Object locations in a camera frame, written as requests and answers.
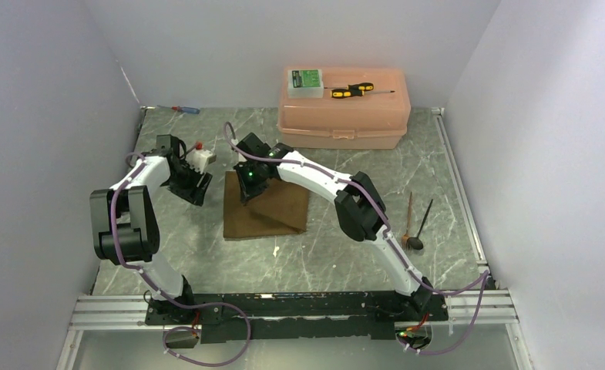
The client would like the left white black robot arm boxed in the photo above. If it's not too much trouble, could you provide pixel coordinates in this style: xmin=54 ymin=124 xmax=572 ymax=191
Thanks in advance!
xmin=89 ymin=134 xmax=216 ymax=324

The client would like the green white small box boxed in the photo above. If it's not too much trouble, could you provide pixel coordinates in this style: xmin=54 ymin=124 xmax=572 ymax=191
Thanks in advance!
xmin=286 ymin=69 xmax=324 ymax=99

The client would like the brown cloth napkin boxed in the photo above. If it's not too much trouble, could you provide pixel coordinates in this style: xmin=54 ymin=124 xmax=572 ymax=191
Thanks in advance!
xmin=223 ymin=171 xmax=310 ymax=240

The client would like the wooden spoon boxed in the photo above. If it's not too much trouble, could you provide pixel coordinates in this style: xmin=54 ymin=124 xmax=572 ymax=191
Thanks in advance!
xmin=401 ymin=192 xmax=413 ymax=251

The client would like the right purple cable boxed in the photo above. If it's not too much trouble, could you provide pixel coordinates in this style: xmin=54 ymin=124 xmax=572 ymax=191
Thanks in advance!
xmin=223 ymin=121 xmax=491 ymax=357

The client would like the black spoon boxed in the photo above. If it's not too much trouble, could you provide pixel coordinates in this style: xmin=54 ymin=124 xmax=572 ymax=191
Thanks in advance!
xmin=405 ymin=199 xmax=434 ymax=251

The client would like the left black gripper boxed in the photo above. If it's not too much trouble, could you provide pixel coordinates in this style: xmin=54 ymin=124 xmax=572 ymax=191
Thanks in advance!
xmin=166 ymin=160 xmax=212 ymax=206

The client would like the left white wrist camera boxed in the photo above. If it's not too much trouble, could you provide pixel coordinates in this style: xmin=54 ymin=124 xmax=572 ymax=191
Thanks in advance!
xmin=186 ymin=142 xmax=217 ymax=173

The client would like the pink plastic storage box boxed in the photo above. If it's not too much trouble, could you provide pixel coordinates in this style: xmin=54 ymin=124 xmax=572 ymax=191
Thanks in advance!
xmin=277 ymin=66 xmax=411 ymax=150

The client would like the blue red screwdriver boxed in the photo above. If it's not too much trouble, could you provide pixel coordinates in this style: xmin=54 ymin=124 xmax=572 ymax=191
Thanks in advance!
xmin=159 ymin=106 xmax=200 ymax=115

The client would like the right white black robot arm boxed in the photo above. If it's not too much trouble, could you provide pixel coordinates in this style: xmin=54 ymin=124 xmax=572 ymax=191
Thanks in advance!
xmin=228 ymin=133 xmax=432 ymax=320

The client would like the aluminium frame rail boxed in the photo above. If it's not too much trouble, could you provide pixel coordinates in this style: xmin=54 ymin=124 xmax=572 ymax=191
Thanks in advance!
xmin=57 ymin=290 xmax=533 ymax=369

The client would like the yellow black screwdriver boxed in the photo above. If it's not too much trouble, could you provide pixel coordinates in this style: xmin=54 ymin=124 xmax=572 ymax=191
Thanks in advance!
xmin=325 ymin=82 xmax=395 ymax=99

